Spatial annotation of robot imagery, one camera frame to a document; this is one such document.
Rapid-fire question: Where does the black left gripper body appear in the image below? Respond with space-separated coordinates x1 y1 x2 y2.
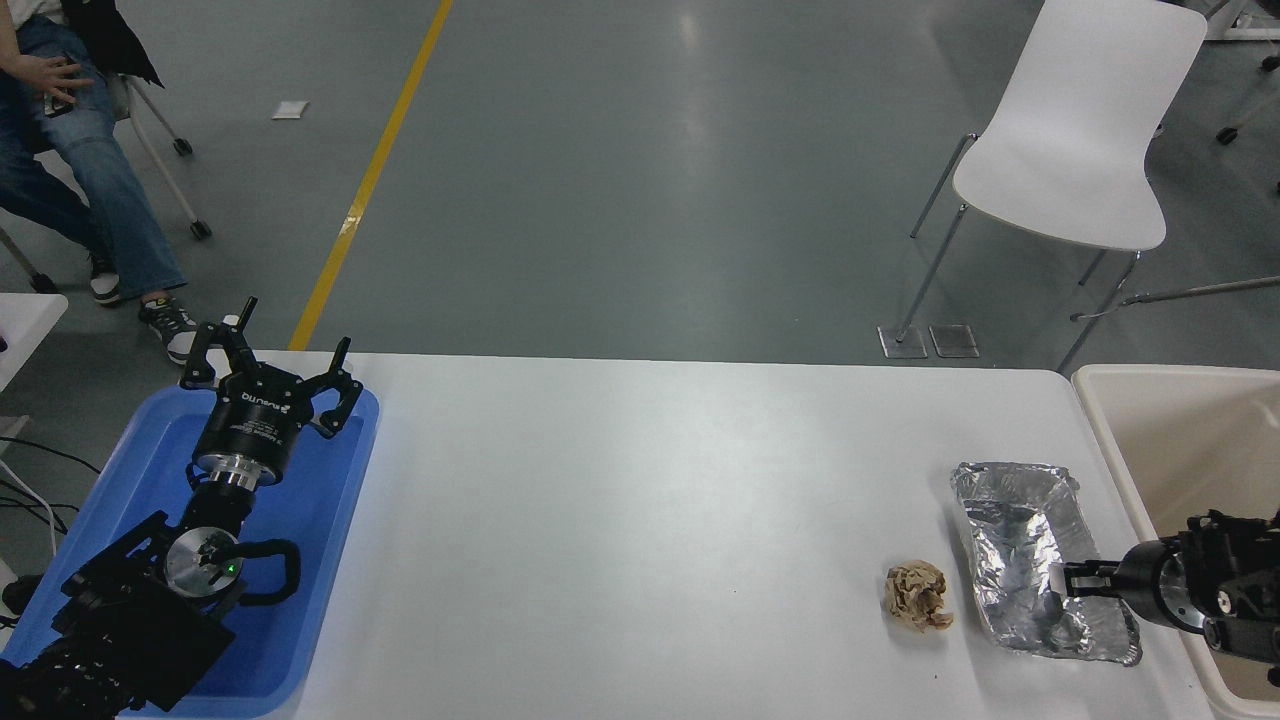
192 366 319 467

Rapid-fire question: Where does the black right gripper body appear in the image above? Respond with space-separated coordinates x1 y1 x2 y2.
1115 540 1201 633

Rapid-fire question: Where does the silver foil tray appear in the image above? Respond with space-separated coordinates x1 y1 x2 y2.
950 461 1143 667

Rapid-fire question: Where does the person's hand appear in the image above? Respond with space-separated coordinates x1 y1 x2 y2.
20 55 96 106

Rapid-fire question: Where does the blue plastic tray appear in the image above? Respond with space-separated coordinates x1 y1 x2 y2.
0 385 381 718

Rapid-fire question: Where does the large pale bin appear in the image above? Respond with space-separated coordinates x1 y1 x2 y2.
1070 363 1280 720

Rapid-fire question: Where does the crumpled tan paper ball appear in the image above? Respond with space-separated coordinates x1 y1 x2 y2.
884 560 955 633

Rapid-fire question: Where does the person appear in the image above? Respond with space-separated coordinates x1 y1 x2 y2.
0 0 201 366

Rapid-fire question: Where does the white side table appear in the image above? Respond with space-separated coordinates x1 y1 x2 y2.
0 293 69 393

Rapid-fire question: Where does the white wheeled chair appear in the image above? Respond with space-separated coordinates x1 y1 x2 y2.
0 70 211 296

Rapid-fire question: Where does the black round foot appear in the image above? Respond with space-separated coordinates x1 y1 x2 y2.
2 573 46 616

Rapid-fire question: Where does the grey metal rod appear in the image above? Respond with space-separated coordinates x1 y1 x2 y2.
1068 275 1280 323

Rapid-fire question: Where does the black jacket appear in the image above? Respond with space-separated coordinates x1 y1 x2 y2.
62 0 164 89

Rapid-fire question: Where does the white chair with metal legs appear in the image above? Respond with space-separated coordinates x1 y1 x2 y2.
893 0 1211 373

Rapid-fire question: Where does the chair base with black casters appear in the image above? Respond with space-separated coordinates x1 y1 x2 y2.
1215 53 1280 196

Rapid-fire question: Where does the thin black cable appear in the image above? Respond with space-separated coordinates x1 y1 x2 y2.
0 437 103 476

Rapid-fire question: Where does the white cable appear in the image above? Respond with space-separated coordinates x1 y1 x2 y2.
0 458 61 557

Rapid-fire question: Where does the white metal frame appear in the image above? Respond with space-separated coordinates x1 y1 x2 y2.
1205 0 1280 41

